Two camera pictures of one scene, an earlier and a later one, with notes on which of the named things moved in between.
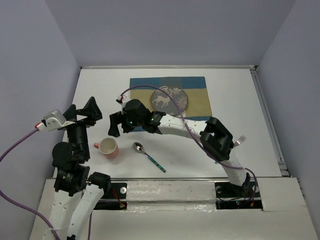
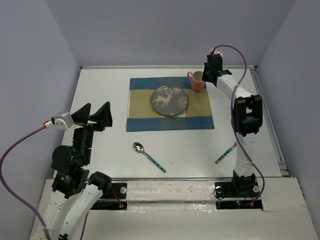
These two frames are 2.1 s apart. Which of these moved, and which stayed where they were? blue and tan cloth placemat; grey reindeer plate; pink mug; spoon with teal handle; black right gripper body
Moved: pink mug; black right gripper body
Stayed: spoon with teal handle; grey reindeer plate; blue and tan cloth placemat
